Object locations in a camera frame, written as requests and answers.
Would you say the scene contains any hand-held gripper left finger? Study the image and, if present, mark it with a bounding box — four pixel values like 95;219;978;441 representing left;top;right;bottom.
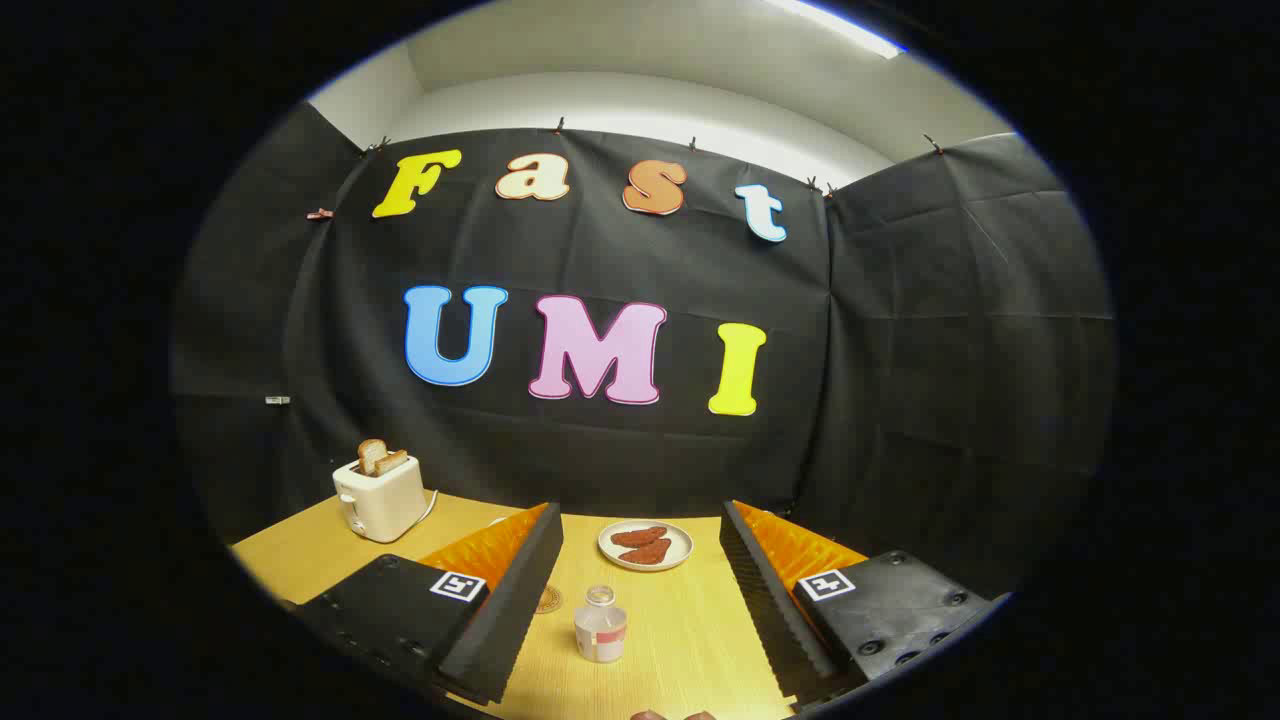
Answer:
290;502;564;706

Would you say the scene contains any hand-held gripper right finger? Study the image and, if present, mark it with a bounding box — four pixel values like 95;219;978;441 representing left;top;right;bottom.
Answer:
720;500;1011;711

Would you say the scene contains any clear plastic juice bottle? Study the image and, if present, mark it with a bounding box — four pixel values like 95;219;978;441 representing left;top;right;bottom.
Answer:
574;586;628;664

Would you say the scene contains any wooden table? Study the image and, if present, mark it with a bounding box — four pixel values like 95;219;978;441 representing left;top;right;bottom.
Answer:
230;490;871;720

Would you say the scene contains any white round plate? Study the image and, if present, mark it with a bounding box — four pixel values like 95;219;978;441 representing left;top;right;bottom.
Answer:
598;520;694;572

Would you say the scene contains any white toaster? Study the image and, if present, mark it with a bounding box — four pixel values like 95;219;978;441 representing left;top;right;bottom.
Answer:
333;455;428;544

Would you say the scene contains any black backdrop cloth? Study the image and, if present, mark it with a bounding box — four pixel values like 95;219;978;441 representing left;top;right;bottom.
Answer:
170;100;1116;601

